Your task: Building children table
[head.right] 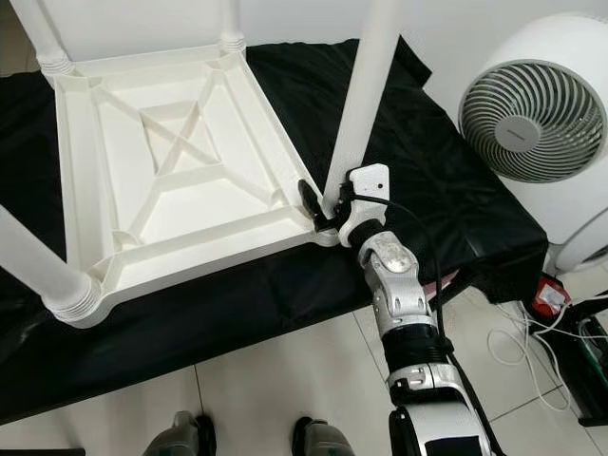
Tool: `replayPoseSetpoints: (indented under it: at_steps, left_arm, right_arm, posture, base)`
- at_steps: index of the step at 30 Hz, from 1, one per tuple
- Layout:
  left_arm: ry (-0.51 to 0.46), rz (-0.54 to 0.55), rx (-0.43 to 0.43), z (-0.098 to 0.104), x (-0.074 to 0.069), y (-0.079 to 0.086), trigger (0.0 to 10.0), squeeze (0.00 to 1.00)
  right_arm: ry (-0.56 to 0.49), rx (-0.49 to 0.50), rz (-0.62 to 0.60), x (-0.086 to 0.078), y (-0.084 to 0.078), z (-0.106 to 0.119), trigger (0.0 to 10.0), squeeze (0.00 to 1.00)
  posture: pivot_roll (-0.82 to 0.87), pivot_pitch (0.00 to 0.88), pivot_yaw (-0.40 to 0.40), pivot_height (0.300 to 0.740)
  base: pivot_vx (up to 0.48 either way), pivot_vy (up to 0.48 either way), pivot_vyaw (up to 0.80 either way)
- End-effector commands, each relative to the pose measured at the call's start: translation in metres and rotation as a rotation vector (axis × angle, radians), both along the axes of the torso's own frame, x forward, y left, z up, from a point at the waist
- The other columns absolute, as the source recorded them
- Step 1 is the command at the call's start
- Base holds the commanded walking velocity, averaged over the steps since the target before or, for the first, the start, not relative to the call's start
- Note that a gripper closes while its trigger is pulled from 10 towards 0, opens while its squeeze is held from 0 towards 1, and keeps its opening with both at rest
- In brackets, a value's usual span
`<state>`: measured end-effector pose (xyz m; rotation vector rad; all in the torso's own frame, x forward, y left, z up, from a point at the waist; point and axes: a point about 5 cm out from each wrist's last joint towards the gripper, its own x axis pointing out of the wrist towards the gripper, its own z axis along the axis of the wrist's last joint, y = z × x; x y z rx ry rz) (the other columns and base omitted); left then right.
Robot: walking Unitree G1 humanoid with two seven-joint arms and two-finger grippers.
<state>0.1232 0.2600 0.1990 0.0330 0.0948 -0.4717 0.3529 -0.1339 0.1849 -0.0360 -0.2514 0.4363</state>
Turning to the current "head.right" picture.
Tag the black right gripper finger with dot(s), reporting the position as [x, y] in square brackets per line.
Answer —
[311, 201]

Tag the white plastic table top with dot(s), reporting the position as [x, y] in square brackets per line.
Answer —
[199, 214]

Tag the white plastic table leg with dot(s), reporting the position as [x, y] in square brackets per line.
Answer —
[52, 33]
[47, 275]
[370, 85]
[232, 24]

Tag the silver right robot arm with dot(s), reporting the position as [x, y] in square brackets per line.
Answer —
[399, 285]

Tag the black table cloth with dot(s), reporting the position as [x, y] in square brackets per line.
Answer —
[437, 190]

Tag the white floor fan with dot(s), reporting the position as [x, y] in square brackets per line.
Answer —
[522, 123]

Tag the grey robot right foot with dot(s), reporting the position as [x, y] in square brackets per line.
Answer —
[318, 440]

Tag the grey robot foot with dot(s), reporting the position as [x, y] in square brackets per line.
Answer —
[176, 437]
[318, 440]

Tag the red object on floor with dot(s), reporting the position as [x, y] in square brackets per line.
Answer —
[551, 296]

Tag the grey robot left foot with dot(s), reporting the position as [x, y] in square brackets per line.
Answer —
[176, 437]

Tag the black storage crate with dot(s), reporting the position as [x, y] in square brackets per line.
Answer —
[591, 370]

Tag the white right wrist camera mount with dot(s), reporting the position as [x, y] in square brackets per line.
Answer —
[370, 190]

